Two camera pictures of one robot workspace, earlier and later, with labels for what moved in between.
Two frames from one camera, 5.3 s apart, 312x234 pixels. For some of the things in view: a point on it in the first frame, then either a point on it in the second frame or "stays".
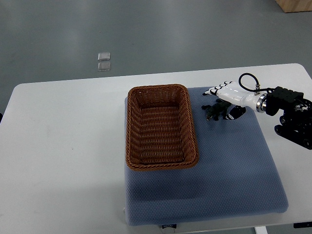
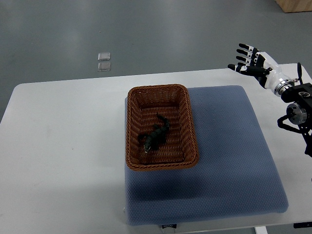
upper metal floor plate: [104, 56] stays
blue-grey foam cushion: [236, 175] stays
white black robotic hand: [230, 93] -> [261, 65]
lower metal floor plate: [104, 66] stays
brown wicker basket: [160, 131] stays
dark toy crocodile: [220, 107] -> [152, 140]
